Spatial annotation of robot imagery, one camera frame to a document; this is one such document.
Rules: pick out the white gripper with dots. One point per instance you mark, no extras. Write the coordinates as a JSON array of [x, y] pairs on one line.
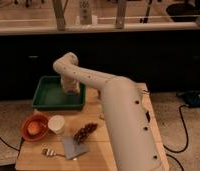
[[70, 85]]

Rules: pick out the wooden table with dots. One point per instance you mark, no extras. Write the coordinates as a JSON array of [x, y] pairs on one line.
[[98, 158]]

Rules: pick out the orange bowl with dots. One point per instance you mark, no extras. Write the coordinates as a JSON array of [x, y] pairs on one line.
[[42, 120]]

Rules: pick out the white cup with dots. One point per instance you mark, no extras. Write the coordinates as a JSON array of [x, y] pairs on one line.
[[56, 124]]

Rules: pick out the blue black device on floor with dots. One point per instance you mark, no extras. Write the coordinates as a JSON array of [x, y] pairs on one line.
[[191, 98]]

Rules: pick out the brown pine cone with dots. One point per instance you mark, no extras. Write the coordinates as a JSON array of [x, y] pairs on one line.
[[82, 134]]

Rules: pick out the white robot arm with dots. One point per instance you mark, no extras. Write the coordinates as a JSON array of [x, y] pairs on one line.
[[131, 138]]

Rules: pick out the grey cloth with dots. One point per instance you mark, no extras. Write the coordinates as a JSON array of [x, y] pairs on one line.
[[72, 149]]

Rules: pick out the metal spoon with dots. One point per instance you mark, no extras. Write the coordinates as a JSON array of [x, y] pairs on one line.
[[50, 153]]

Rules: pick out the orange fruit in bowl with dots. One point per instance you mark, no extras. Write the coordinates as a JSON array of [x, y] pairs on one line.
[[33, 128]]

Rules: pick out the green plastic tray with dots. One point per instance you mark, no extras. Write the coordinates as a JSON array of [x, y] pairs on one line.
[[50, 96]]

